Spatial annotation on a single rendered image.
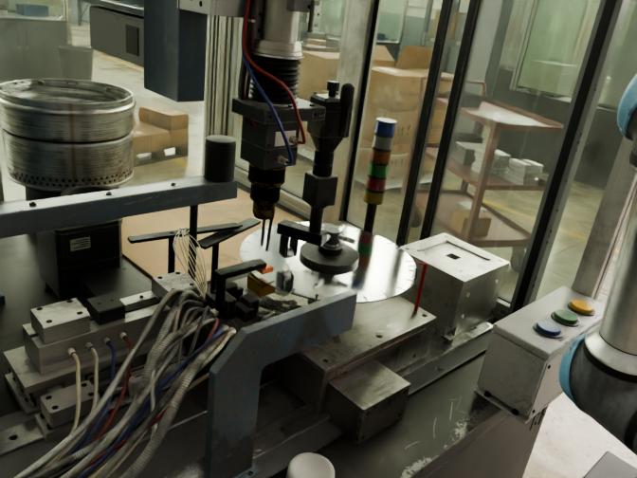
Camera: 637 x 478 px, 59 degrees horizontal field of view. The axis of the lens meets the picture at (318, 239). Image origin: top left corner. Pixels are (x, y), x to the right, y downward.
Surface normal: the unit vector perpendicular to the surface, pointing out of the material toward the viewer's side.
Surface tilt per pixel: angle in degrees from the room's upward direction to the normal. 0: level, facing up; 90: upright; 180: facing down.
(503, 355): 90
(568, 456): 0
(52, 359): 90
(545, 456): 0
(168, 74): 90
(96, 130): 90
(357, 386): 0
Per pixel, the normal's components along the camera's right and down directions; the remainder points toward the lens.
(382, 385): 0.12, -0.91
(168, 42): -0.73, 0.19
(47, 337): 0.67, 0.37
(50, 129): 0.12, 0.41
